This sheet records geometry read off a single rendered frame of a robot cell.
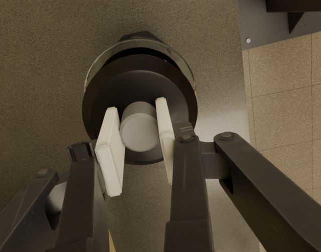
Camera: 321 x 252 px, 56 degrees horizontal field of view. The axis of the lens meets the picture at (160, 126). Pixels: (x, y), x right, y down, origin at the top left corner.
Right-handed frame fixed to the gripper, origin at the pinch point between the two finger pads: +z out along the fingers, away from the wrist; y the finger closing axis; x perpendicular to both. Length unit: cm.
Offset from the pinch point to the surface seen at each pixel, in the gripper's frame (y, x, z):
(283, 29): 65, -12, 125
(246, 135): 16.4, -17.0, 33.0
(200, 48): 10.1, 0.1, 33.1
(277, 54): 62, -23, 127
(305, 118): 75, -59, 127
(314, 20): 80, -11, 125
